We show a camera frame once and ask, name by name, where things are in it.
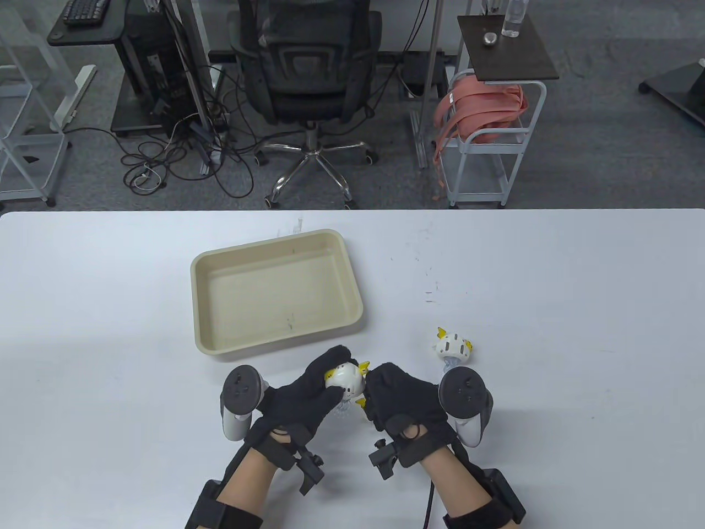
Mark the person's left hand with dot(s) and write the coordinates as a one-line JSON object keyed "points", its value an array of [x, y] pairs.
{"points": [[297, 402]]}

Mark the person's right hand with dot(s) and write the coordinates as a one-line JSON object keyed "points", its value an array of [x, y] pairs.
{"points": [[402, 402]]}

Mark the person's right forearm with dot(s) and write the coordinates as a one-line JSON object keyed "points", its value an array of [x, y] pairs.
{"points": [[451, 487]]}

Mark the person's left forearm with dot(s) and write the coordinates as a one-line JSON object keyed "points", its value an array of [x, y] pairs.
{"points": [[248, 485]]}

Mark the black right forearm band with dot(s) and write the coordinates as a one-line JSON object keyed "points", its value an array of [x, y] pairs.
{"points": [[498, 496]]}

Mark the black left forearm band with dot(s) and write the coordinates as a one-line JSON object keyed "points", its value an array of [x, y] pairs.
{"points": [[220, 518]]}

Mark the black left hand controller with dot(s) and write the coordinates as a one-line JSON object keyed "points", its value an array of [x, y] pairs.
{"points": [[239, 391]]}

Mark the beige plastic tray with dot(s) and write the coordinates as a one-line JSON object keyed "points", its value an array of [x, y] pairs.
{"points": [[275, 292]]}

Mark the white wheeled cart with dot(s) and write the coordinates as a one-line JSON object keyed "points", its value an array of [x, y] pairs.
{"points": [[484, 144]]}

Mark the pink backpack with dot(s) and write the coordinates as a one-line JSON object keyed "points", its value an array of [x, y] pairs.
{"points": [[484, 104]]}

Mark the black mesh office chair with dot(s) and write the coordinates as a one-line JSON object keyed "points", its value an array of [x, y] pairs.
{"points": [[311, 71]]}

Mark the black box under desk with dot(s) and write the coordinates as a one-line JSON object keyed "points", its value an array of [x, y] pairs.
{"points": [[424, 69]]}

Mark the dark brown side tabletop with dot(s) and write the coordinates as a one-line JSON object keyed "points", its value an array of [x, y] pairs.
{"points": [[512, 58]]}

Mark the black computer tower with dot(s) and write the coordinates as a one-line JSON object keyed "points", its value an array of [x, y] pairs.
{"points": [[151, 66]]}

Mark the white metal rack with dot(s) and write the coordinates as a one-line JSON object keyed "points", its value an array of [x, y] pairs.
{"points": [[27, 144]]}

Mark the small round metal object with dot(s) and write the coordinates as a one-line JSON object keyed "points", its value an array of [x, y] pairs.
{"points": [[490, 38]]}

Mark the white desk foot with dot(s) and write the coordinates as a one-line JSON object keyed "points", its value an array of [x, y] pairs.
{"points": [[74, 93]]}

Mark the clear water bottle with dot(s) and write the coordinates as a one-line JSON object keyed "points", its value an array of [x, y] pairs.
{"points": [[513, 22]]}

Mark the black stand base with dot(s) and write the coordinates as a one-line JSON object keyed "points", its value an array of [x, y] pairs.
{"points": [[680, 88]]}

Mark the black computer desk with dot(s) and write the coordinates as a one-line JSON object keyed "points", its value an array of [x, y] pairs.
{"points": [[82, 34]]}

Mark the black keyboard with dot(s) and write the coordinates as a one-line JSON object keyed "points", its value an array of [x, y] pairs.
{"points": [[85, 11]]}

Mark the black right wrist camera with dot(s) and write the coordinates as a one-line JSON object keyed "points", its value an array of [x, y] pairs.
{"points": [[385, 457]]}

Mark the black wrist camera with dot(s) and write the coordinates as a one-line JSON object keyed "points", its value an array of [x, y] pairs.
{"points": [[385, 457], [311, 468]]}

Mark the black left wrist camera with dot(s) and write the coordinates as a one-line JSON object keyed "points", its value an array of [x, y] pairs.
{"points": [[311, 468]]}

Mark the aluminium frame post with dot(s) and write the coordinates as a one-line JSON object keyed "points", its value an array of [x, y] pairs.
{"points": [[432, 55], [190, 71]]}

